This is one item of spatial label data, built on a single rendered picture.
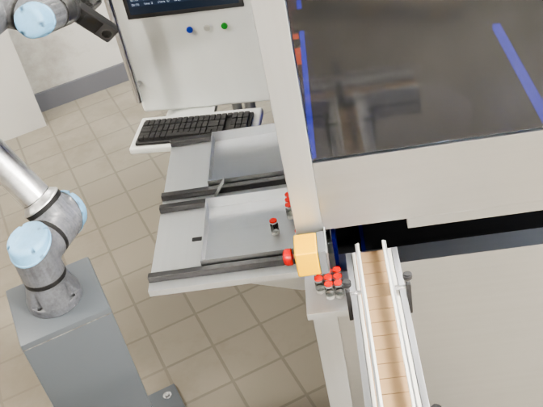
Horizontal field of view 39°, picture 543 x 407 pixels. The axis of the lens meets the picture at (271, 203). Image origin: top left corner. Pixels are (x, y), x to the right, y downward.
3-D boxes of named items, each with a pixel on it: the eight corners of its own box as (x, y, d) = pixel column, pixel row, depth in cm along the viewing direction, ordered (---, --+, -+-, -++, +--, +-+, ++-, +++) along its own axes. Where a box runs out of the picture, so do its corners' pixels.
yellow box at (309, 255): (327, 253, 185) (323, 230, 180) (329, 274, 179) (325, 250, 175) (296, 257, 186) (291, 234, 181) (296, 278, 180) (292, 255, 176)
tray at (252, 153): (320, 125, 243) (318, 115, 241) (325, 174, 223) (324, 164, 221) (213, 141, 247) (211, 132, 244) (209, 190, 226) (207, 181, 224)
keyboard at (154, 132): (254, 114, 270) (253, 108, 268) (249, 136, 259) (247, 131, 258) (145, 123, 277) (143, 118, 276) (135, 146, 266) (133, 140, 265)
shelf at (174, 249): (320, 122, 249) (319, 117, 247) (336, 272, 193) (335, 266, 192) (174, 144, 253) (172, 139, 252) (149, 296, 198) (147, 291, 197)
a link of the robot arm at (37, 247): (13, 286, 206) (-7, 249, 198) (38, 252, 216) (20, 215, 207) (51, 290, 202) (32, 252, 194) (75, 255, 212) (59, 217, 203)
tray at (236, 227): (327, 190, 217) (326, 181, 214) (334, 253, 196) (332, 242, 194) (208, 207, 220) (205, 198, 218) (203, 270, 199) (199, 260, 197)
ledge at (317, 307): (361, 274, 191) (360, 269, 190) (367, 313, 181) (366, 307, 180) (305, 282, 193) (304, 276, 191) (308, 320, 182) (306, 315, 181)
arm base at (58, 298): (34, 326, 207) (21, 300, 201) (24, 293, 218) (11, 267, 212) (88, 303, 210) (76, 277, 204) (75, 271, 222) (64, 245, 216)
